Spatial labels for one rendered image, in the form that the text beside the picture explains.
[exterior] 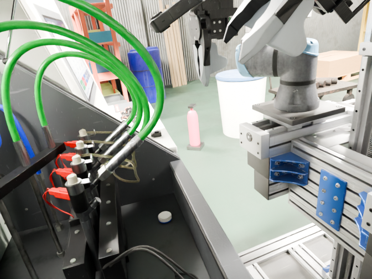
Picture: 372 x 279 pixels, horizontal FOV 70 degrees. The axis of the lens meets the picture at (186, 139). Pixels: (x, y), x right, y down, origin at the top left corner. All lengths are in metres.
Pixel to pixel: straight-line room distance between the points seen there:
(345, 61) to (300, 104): 5.00
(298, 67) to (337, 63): 4.85
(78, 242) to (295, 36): 0.51
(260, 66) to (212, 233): 0.60
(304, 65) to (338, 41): 8.83
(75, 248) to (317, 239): 1.35
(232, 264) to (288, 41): 0.38
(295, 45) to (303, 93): 0.66
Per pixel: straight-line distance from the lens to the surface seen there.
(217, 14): 0.57
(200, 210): 0.64
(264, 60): 0.97
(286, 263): 1.54
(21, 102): 0.80
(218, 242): 0.56
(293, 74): 0.96
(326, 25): 9.34
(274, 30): 0.29
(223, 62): 0.59
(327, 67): 5.65
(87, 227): 0.55
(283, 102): 0.98
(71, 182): 0.50
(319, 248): 1.65
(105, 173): 0.49
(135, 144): 0.47
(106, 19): 0.43
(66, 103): 0.78
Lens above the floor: 1.35
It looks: 23 degrees down
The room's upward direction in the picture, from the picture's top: 7 degrees counter-clockwise
